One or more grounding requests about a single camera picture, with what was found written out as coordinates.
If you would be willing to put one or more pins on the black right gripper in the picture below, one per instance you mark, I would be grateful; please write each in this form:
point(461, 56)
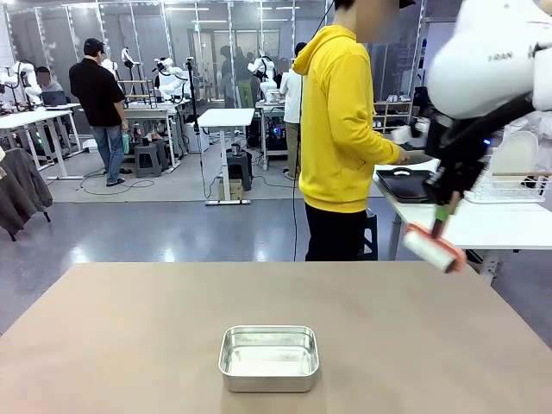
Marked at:
point(457, 177)

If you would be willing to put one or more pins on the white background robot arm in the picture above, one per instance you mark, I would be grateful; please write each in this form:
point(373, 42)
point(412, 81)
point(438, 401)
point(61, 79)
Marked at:
point(170, 82)
point(19, 71)

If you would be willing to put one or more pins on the person's right forearm yellow sleeve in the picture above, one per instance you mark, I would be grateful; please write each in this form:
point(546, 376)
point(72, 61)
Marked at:
point(379, 148)

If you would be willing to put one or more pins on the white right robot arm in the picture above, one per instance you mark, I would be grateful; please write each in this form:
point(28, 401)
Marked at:
point(474, 64)

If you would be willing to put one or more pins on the person's right hand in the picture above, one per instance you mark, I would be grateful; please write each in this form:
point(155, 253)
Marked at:
point(402, 154)

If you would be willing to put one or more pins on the white side table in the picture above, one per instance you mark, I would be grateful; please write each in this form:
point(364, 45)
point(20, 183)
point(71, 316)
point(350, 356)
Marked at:
point(496, 224)

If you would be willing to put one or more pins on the dark plastic stool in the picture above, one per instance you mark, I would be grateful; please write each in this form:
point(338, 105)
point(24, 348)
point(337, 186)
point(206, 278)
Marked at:
point(371, 233)

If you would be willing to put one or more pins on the wooden shoe rack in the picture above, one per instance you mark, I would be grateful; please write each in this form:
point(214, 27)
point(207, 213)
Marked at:
point(390, 114)

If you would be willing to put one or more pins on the black equipment case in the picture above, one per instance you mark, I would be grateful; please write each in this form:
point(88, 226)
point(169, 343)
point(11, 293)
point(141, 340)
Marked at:
point(420, 99)

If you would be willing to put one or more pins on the person in yellow hoodie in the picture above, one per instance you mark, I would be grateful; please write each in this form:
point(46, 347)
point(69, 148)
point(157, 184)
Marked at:
point(336, 121)

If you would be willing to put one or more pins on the person in white shirt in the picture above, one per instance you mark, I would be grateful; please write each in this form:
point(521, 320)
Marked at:
point(291, 95)

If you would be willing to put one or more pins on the black stool with cup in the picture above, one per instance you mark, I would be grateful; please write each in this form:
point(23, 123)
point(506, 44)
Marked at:
point(239, 168)

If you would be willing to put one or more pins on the cardboard box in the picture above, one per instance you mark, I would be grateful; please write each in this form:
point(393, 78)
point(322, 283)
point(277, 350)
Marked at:
point(233, 189)

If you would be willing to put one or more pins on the white standing desk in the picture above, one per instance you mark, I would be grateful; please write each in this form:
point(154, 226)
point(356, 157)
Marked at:
point(226, 116)

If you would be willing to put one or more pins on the stainless steel rectangular container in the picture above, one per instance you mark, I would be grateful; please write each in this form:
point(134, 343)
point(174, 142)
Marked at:
point(267, 379)

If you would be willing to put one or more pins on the black tripod pole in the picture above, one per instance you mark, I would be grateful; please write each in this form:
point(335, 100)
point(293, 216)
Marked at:
point(195, 108)

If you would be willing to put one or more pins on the grey plastic stool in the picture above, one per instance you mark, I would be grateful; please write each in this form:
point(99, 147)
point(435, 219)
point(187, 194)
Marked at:
point(148, 157)

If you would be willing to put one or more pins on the man in black cap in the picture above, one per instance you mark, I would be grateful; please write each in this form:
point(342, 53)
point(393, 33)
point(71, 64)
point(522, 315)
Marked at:
point(97, 95)

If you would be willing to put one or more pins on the dark laptop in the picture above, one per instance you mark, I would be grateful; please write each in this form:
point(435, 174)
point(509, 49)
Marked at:
point(54, 98)

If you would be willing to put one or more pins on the seated person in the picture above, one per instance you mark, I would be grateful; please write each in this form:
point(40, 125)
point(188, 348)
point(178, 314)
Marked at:
point(47, 79)

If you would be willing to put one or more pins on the grey jacket on chair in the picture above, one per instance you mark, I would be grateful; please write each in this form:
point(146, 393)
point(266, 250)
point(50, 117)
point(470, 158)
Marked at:
point(19, 190)

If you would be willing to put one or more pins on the long white workbench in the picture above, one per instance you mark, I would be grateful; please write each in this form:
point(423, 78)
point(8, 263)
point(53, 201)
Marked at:
point(26, 118)

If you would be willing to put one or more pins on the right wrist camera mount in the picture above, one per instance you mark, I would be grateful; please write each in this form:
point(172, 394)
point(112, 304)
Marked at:
point(403, 134)

